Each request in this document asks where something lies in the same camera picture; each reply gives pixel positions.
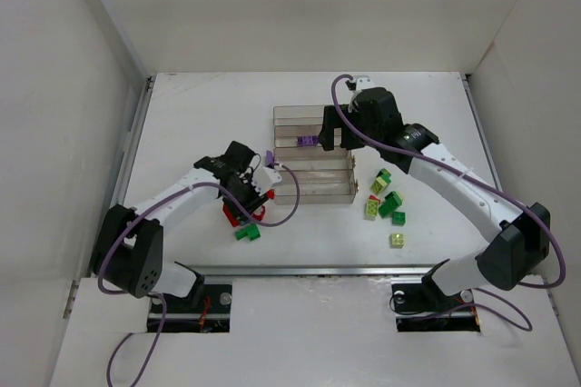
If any purple lego brick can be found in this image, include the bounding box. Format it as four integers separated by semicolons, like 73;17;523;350
297;135;319;147

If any red rectangular lego brick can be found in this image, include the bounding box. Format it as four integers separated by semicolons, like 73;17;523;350
222;204;246;228

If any red flower lego brick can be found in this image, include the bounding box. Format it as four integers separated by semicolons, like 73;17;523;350
252;205;266;222

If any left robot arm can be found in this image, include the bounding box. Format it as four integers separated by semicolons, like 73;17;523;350
90;141;282;302

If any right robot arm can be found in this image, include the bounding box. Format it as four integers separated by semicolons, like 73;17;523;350
318;74;550;311

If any green stepped lego brick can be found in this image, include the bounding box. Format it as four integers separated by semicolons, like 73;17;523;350
234;223;261;241

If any purple lego by bins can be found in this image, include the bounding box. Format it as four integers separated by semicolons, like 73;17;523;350
264;150;276;168

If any clear bin first row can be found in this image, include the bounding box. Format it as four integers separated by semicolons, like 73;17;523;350
273;105;324;126

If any green and lime brick top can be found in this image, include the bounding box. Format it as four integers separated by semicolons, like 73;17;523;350
370;168;391;194

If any dark green angled brick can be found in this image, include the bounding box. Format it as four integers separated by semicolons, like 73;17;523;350
378;191;403;218

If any lime square brick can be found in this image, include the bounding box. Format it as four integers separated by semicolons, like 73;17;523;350
389;233;405;249

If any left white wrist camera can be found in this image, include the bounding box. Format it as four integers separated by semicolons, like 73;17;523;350
251;166;282;195

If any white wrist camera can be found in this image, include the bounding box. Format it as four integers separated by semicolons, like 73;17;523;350
346;75;376;96
251;166;282;195

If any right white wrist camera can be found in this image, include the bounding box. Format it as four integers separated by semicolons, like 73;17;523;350
346;75;376;96

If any aluminium rail front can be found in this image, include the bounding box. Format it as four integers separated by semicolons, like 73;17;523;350
193;264;431;277

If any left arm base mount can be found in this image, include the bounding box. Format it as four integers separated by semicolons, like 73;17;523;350
146;283;232;333

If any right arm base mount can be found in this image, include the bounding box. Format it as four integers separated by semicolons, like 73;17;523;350
389;282;480;332

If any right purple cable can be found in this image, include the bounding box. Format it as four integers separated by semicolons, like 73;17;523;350
330;73;567;332

